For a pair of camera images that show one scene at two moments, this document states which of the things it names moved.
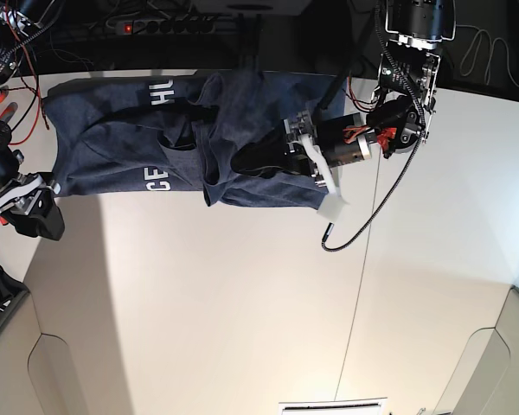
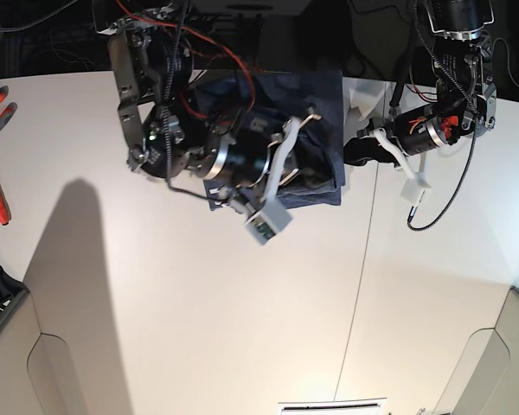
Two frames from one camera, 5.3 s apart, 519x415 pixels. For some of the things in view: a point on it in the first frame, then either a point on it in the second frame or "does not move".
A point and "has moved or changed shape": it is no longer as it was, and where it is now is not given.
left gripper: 45,220 → 313,166
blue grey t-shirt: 178,135 has moved or changed shape
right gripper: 316,147 → 411,188
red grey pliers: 10,109 does not move
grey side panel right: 496,374 does not move
